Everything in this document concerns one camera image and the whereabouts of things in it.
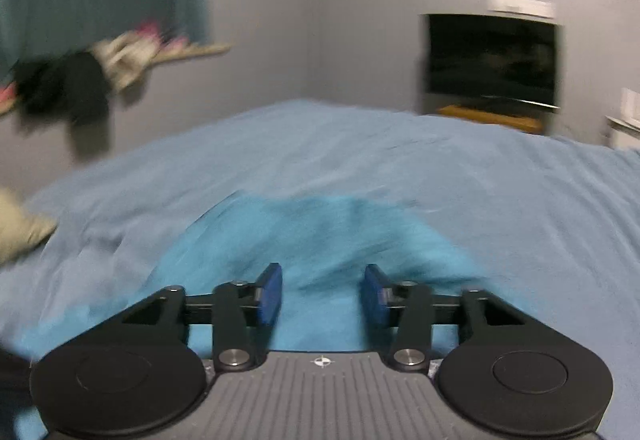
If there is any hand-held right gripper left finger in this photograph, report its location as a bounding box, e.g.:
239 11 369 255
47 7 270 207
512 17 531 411
122 263 284 373

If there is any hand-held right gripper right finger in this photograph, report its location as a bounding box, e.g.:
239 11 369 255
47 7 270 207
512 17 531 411
363 263 527 372

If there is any teal garment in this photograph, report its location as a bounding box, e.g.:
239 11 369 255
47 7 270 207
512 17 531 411
10 193 496 440

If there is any pile of clothes on shelf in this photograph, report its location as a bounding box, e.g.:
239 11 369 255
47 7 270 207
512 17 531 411
0 43 232 117

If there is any pale and pink clothes pile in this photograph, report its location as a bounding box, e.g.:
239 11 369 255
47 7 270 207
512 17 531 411
91 22 190 92

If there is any bed with blue sheet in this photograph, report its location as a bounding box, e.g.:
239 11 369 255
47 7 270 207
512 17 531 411
0 99 640 440

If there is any wooden television stand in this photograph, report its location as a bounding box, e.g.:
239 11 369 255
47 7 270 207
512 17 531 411
436 104 544 134

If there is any beige pillow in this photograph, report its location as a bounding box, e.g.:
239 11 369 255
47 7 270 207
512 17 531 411
0 187 59 265

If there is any black television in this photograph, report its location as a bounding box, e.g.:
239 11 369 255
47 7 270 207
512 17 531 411
421 13 562 114

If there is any dark cloth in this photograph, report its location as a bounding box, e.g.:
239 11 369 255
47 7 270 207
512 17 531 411
14 51 112 152

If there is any white cabinet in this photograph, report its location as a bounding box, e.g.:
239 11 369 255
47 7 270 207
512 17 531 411
604 115 640 150

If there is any white router with antennas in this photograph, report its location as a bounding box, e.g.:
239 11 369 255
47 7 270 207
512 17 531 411
620 88 640 122

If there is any white device above television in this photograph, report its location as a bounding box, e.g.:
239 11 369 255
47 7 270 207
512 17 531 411
487 0 558 19

